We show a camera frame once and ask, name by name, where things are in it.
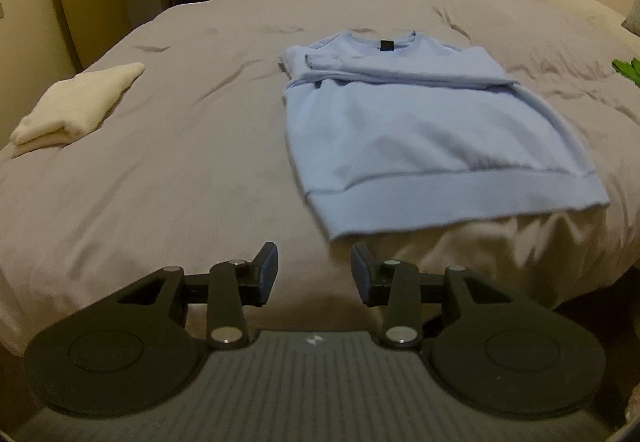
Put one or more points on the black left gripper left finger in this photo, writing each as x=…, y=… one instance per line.
x=144, y=343

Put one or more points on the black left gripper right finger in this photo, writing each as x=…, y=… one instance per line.
x=485, y=345

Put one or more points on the light blue sweatshirt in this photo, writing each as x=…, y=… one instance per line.
x=394, y=136

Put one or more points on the grey bed duvet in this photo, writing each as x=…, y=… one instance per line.
x=191, y=168

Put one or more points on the cream folded garment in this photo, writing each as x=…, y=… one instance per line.
x=71, y=109

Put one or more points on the green object on bed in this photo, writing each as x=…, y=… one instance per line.
x=628, y=69

